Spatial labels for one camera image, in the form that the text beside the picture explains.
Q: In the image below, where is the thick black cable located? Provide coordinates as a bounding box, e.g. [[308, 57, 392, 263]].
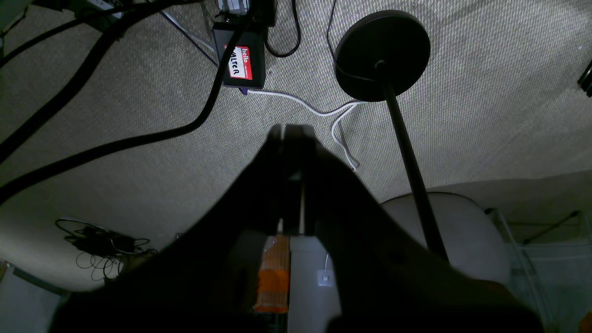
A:
[[0, 0, 253, 204]]

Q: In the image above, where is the black power brick with sticker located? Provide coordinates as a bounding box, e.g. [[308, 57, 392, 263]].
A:
[[212, 22, 266, 89]]

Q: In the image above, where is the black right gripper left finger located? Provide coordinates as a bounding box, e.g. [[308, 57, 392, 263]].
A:
[[49, 124, 282, 333]]

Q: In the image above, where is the orange object under table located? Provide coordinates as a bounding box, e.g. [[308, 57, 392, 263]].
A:
[[253, 236, 290, 314]]

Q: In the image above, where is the tangled black cable bundle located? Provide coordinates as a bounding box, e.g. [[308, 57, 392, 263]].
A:
[[55, 218, 158, 282]]

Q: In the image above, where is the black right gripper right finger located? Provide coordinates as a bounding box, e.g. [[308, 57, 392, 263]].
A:
[[284, 124, 543, 333]]

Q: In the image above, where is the white cable on carpet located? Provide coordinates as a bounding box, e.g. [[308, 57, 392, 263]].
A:
[[247, 89, 366, 171]]

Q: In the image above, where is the white round stool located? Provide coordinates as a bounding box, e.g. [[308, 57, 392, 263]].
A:
[[379, 192, 512, 285]]

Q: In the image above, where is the black round lamp base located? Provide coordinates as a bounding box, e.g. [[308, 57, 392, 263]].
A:
[[333, 9, 449, 261]]

